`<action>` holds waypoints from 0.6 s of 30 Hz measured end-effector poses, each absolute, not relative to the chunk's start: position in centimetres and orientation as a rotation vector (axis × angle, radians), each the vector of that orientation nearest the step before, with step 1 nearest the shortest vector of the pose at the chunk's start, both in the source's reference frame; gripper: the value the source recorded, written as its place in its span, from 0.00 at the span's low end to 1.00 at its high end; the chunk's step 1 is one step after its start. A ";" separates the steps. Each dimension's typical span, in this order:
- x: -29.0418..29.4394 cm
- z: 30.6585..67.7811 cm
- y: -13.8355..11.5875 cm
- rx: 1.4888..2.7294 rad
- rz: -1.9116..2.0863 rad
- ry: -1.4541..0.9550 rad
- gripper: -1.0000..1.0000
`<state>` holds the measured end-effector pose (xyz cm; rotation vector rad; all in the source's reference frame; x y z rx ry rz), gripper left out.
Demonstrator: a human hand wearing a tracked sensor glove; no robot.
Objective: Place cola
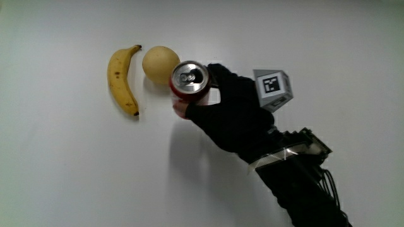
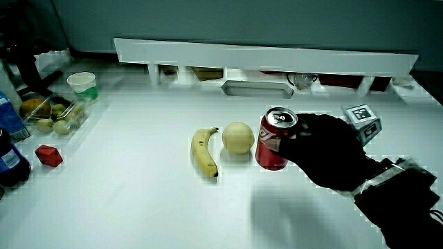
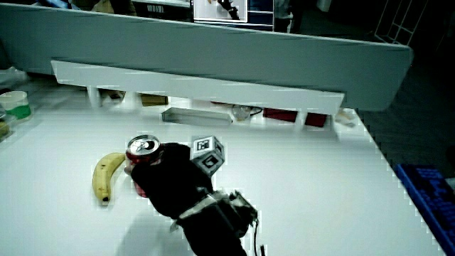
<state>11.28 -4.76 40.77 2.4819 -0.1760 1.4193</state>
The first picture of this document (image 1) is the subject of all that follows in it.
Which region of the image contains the person's right hand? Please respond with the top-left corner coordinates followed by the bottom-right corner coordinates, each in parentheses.
top-left (184, 62), bottom-right (295, 164)

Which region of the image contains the yellow banana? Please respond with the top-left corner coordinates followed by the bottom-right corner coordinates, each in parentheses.
top-left (106, 44), bottom-right (143, 117)

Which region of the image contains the round yellow fruit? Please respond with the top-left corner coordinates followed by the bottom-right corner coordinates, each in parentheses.
top-left (141, 45), bottom-right (181, 85)

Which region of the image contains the red cola can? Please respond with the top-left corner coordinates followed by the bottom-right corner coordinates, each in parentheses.
top-left (169, 60), bottom-right (213, 120)

